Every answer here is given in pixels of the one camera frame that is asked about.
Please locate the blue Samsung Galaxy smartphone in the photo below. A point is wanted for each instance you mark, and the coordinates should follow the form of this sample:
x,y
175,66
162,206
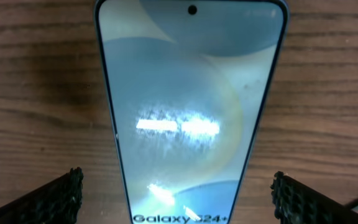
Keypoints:
x,y
187,83

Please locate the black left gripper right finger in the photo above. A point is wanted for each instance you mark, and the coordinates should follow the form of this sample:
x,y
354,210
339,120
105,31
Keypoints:
x,y
296,203

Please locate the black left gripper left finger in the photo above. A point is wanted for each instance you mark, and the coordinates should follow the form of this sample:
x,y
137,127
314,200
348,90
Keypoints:
x,y
58,201

